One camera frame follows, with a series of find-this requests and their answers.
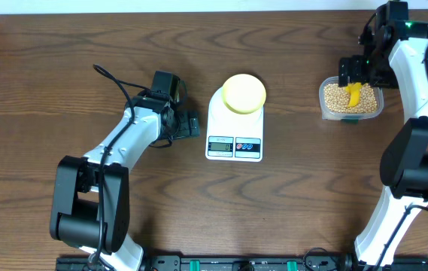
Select yellow measuring scoop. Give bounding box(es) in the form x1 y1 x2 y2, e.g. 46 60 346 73
345 83 363 108

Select pale yellow bowl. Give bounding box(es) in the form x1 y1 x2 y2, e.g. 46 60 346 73
221 74 266 114

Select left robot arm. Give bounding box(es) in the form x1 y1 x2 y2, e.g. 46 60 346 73
50 96 199 270

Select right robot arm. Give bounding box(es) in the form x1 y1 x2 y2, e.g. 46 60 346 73
338 1 428 270

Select white digital kitchen scale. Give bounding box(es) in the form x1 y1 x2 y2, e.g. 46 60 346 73
205 88 264 163

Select soybeans in container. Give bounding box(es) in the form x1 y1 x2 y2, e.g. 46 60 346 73
323 84 378 114

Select clear plastic container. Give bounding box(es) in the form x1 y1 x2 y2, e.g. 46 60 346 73
319 77 384 120

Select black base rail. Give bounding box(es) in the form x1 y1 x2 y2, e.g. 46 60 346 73
54 254 428 271

